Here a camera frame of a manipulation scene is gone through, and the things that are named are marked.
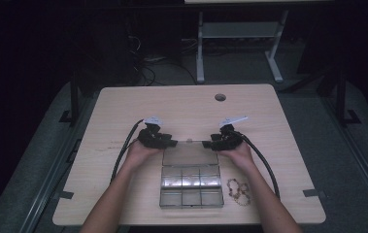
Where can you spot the person's right hand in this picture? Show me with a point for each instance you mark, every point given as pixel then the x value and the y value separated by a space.
pixel 241 157

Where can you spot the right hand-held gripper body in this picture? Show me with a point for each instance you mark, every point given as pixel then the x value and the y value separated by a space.
pixel 228 139

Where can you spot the person's left hand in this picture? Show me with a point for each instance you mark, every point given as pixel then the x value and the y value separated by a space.
pixel 139 157

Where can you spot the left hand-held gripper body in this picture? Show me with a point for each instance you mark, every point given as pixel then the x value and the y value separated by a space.
pixel 150 137

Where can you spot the clear plastic compartment box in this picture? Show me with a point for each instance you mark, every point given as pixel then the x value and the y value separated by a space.
pixel 191 184

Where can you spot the black tape strip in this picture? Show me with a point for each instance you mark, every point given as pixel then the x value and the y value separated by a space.
pixel 314 193
pixel 64 195

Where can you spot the metal floor rail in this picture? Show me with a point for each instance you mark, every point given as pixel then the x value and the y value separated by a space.
pixel 47 181
pixel 359 161

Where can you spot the white metal stand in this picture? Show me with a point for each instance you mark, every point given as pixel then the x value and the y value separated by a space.
pixel 200 48

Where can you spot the black metal post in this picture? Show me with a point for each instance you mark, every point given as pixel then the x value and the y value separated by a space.
pixel 74 97
pixel 341 97

